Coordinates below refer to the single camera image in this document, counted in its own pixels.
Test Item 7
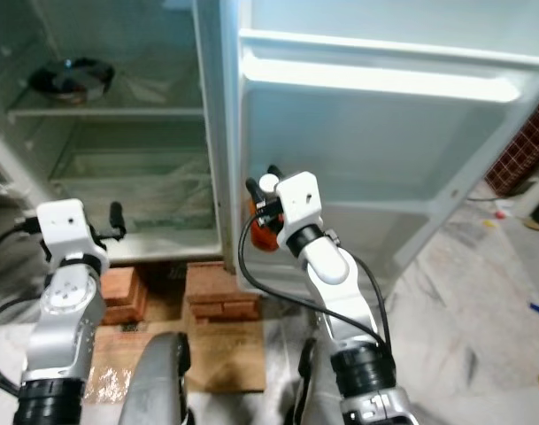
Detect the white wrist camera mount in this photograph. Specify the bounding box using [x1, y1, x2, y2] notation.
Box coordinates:
[273, 172, 325, 242]
[35, 199, 109, 268]

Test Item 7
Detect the glass fridge shelf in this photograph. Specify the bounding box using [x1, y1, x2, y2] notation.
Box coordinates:
[7, 81, 210, 122]

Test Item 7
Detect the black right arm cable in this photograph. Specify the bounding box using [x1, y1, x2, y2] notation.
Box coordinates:
[238, 208, 392, 348]

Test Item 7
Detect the brown cardboard sheet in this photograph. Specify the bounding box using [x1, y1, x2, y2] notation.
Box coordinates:
[83, 317, 267, 406]

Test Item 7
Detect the grey right robot leg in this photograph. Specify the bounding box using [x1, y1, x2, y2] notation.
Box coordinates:
[289, 336, 360, 425]

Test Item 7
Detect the clear crisper drawer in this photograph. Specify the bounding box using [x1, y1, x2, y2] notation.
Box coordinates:
[50, 146, 219, 233]

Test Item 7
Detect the grey robot leg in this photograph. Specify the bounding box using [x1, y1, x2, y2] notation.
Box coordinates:
[289, 336, 360, 425]
[119, 331, 192, 425]

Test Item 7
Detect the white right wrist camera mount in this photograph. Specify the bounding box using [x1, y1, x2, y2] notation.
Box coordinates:
[273, 172, 325, 242]

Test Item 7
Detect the red brick stack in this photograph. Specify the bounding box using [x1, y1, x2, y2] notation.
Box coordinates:
[99, 264, 151, 325]
[184, 260, 262, 325]

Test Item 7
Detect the grey left robot leg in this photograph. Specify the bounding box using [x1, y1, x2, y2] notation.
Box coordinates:
[119, 331, 192, 425]

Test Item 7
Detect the white fridge door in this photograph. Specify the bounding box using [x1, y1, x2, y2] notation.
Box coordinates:
[220, 0, 539, 298]

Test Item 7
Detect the red lattice panel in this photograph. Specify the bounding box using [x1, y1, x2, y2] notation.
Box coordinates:
[485, 108, 539, 197]

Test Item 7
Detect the orange juice bottle white cap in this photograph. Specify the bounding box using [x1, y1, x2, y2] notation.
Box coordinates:
[246, 174, 284, 253]

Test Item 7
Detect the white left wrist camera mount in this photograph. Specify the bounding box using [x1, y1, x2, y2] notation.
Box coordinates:
[35, 199, 109, 268]

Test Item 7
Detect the white fridge cabinet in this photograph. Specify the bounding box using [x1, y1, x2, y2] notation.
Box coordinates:
[0, 0, 233, 267]

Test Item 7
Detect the black bowl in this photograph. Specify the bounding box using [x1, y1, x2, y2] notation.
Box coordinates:
[28, 58, 112, 99]

